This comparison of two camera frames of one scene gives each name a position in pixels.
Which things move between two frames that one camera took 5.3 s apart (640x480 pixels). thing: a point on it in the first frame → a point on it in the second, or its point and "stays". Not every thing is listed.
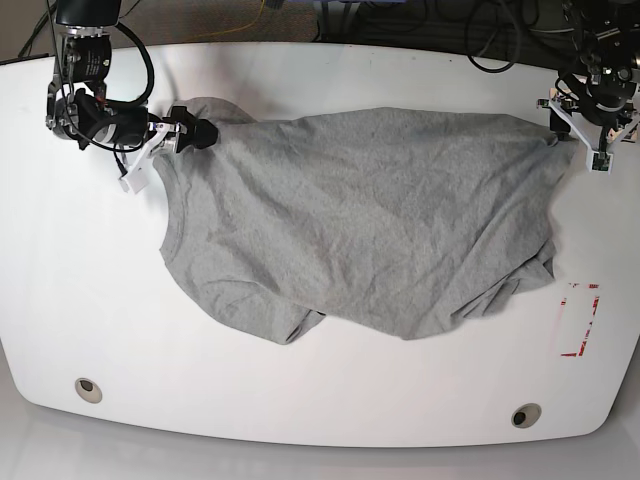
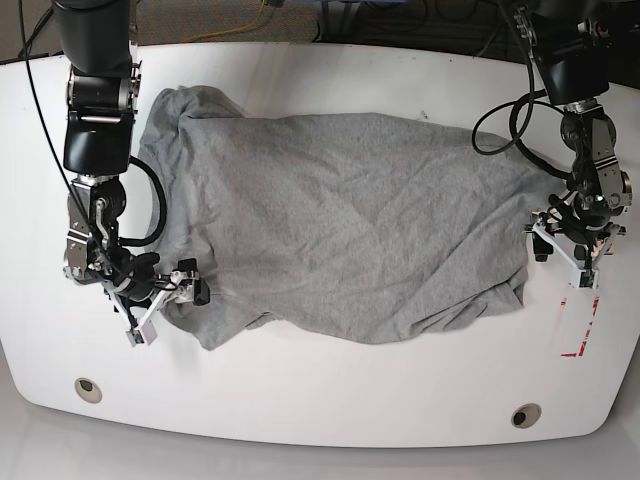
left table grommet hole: [88, 390] stays
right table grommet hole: [526, 415] stays
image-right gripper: [608, 146] → [583, 256]
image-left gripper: [174, 134] → [181, 287]
